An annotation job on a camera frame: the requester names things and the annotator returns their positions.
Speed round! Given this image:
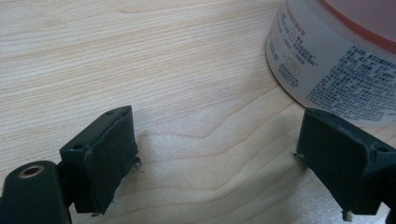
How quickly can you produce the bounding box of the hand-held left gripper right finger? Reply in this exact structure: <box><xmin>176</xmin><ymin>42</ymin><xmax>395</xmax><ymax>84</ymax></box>
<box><xmin>293</xmin><ymin>106</ymin><xmax>396</xmax><ymax>222</ymax></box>

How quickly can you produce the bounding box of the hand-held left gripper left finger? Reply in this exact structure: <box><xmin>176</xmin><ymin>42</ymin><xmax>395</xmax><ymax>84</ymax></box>
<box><xmin>59</xmin><ymin>105</ymin><xmax>143</xmax><ymax>217</ymax></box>

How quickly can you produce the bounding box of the pink lid cream tub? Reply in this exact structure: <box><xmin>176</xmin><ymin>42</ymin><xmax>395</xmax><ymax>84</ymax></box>
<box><xmin>264</xmin><ymin>0</ymin><xmax>396</xmax><ymax>128</ymax></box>

